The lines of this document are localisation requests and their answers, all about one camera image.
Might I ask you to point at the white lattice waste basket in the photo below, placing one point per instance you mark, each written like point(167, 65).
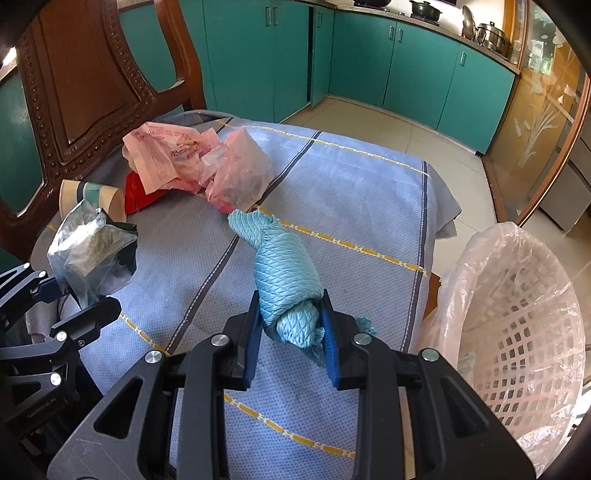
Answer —
point(466, 258)

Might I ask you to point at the dark silver-lined foil bag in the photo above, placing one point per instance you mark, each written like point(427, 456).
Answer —
point(87, 249)

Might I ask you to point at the light blue striped towel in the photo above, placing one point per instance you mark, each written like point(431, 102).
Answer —
point(351, 203)

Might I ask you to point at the light blue net cloth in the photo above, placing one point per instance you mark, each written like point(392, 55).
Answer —
point(281, 272)

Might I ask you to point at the tan paper cup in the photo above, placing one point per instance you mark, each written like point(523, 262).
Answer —
point(101, 196)

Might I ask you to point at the white drawer cabinet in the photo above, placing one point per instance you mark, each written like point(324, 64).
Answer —
point(568, 203)

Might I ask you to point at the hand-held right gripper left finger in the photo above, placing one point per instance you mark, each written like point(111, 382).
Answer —
point(251, 332)

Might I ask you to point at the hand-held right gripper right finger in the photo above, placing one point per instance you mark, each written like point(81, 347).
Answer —
point(330, 341)

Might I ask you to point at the red packet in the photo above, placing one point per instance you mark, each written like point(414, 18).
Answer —
point(138, 194)

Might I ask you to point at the pink printed plastic bag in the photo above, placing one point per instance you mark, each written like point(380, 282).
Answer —
point(157, 152)

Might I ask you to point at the teal kitchen cabinets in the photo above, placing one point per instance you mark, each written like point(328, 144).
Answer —
point(360, 60)

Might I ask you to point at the etched glass sliding door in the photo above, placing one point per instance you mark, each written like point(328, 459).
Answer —
point(540, 115)

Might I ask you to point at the pink lattice plastic basket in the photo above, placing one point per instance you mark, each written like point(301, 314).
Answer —
point(531, 332)

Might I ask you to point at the carved wooden chair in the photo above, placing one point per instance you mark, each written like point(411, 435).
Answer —
point(92, 78)

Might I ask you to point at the steel pot lid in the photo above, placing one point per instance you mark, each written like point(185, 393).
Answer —
point(469, 23)

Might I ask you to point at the steel pot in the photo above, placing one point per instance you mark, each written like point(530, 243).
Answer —
point(488, 36)
point(505, 47)

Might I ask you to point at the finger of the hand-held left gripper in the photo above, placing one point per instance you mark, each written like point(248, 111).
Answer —
point(46, 288)
point(92, 318)

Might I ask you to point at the black cooking pot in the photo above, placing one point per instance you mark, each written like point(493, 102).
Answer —
point(425, 8)

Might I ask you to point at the translucent pink plastic bag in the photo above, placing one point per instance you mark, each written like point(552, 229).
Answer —
point(240, 175)

